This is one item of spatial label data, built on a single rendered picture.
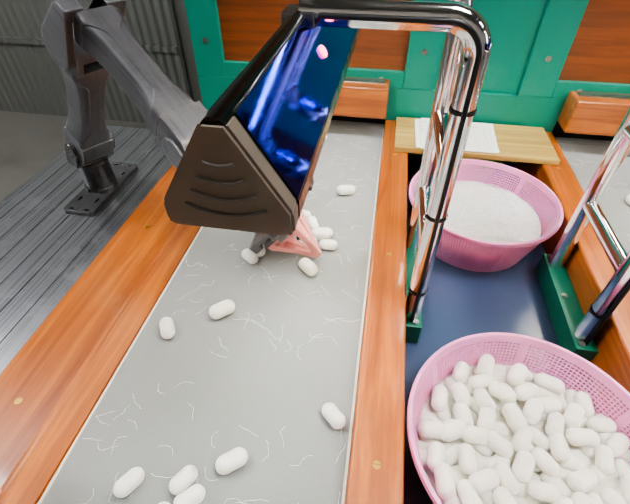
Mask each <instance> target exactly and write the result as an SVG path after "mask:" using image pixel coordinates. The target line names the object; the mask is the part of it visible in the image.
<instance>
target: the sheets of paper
mask: <svg viewBox="0 0 630 504"><path fill-rule="evenodd" d="M429 122H430V118H421V119H415V137H416V147H419V148H421V149H424V147H425V142H426V137H427V132H428V127H429ZM464 151H474V152H487V153H499V152H500V151H499V149H498V145H497V141H496V136H495V132H494V128H493V124H487V123H475V122H472V124H471V128H470V132H469V135H468V139H467V143H466V146H465V150H464Z"/></svg>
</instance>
